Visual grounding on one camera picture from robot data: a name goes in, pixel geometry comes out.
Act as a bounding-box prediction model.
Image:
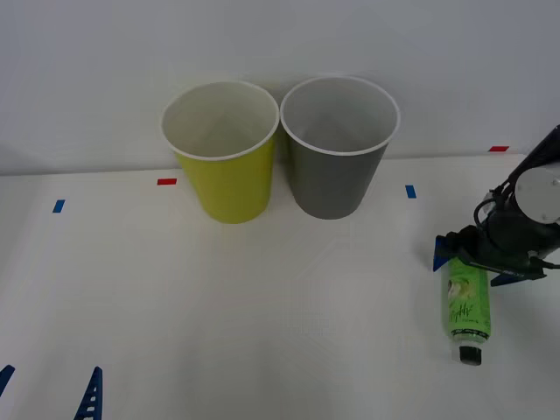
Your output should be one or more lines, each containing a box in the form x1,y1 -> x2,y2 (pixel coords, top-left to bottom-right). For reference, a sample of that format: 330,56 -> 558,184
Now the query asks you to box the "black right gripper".
430,225 -> 547,289

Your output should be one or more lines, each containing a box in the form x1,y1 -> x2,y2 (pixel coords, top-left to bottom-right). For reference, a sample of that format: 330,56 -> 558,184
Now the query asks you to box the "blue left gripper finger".
0,364 -> 17,395
73,366 -> 104,420

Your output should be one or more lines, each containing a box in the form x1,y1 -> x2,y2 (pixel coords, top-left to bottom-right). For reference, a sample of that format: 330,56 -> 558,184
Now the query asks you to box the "green label plastic bottle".
441,255 -> 494,368

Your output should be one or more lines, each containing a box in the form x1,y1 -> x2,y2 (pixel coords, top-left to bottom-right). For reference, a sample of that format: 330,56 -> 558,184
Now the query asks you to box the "grey plastic bin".
278,76 -> 402,221

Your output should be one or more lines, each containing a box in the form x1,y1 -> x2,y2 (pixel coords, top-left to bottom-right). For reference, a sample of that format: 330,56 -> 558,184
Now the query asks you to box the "yellow-green plastic bin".
160,80 -> 281,226

